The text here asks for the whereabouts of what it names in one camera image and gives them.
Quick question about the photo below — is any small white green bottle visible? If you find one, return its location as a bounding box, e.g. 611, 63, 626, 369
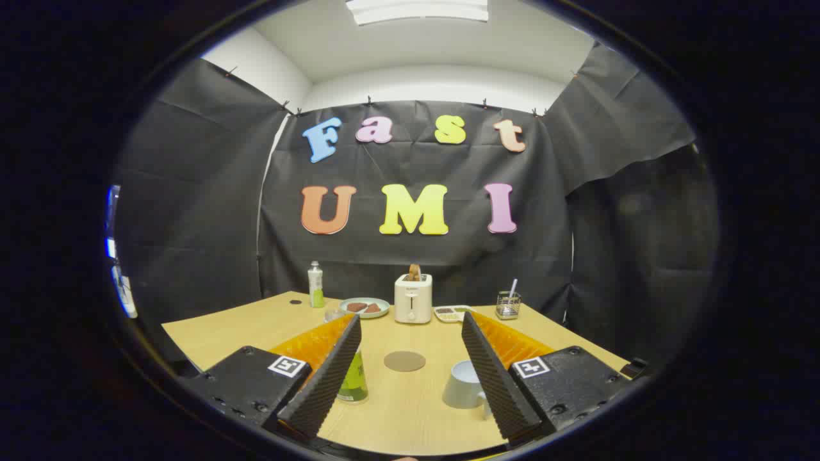
307, 261, 325, 309

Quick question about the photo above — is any white toaster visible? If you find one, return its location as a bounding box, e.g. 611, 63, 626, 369
394, 273, 433, 325

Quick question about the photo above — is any ceiling light panel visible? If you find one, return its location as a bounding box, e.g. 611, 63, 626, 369
346, 0, 489, 26

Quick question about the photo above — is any black backdrop cloth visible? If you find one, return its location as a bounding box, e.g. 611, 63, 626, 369
115, 42, 718, 378

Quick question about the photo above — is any clear juice bottle green label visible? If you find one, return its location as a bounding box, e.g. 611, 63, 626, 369
324, 307, 370, 405

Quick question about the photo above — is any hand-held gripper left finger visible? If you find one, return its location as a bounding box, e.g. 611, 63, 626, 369
181, 312, 363, 442

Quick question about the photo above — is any round brown coaster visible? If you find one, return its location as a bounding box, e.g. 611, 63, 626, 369
384, 350, 427, 373

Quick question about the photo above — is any pale green plate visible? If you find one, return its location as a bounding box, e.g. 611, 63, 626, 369
339, 297, 390, 319

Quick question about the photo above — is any wooden table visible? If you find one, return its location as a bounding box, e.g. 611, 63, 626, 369
161, 291, 632, 457

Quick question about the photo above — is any white cup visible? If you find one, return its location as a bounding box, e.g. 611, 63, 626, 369
442, 360, 494, 420

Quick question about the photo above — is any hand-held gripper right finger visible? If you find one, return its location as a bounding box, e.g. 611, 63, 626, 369
461, 311, 635, 444

